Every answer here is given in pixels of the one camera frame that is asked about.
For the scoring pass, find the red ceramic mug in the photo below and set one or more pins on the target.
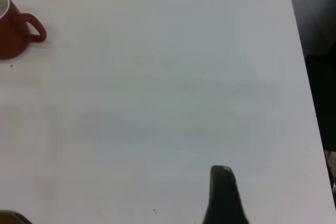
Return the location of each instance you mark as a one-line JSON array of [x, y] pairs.
[[10, 33]]

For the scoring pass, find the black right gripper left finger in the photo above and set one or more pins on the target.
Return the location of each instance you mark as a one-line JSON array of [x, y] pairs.
[[10, 218]]

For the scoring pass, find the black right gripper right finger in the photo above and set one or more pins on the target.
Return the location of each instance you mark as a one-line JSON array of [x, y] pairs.
[[224, 200]]

